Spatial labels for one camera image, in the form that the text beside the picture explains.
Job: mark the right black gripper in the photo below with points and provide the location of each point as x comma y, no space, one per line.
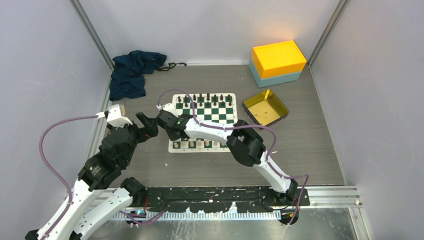
171,138

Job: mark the dark blue cloth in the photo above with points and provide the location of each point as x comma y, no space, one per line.
127,78

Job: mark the gold metal tin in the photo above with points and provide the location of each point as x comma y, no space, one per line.
265,108

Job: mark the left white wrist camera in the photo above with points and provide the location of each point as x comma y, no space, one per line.
115,116

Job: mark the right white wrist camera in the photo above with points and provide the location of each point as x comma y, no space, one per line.
169,107

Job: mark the green white chess board mat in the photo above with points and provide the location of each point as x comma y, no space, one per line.
215,107

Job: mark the yellow box lid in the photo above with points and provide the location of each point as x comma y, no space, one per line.
277,59

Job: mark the aluminium front rail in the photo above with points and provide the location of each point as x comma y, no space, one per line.
231,215

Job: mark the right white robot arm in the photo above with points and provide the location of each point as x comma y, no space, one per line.
245,144

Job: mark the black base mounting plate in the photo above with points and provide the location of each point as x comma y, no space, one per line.
246,199

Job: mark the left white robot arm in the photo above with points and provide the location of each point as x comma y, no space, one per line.
100,170

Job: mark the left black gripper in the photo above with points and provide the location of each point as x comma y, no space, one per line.
151,127

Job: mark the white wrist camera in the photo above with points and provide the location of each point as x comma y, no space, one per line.
115,116
169,107

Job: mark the light blue box base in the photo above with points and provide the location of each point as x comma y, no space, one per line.
275,80

